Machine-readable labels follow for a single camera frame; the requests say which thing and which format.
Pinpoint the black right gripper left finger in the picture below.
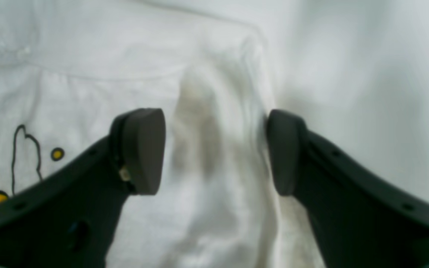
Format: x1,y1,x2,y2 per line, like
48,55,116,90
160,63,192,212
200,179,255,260
0,108,166,268

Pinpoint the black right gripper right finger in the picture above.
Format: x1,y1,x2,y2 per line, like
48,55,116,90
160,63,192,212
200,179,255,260
266,109,429,268

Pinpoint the white printed T-shirt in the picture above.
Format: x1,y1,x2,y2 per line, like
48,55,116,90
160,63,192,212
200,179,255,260
0,0,325,268

